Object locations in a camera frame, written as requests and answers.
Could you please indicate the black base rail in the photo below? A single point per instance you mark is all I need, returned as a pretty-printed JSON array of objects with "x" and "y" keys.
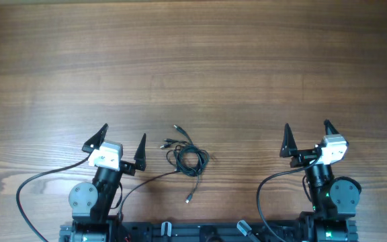
[{"x": 288, "y": 230}]

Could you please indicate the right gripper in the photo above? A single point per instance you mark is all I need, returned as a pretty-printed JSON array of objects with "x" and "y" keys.
[{"x": 289, "y": 149}]

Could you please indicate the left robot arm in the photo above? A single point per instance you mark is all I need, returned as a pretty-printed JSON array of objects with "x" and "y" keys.
[{"x": 91, "y": 202}]

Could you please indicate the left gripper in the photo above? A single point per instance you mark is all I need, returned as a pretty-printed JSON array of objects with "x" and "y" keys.
[{"x": 128, "y": 168}]

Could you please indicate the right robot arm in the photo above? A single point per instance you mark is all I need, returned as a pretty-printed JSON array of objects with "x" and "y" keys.
[{"x": 334, "y": 199}]

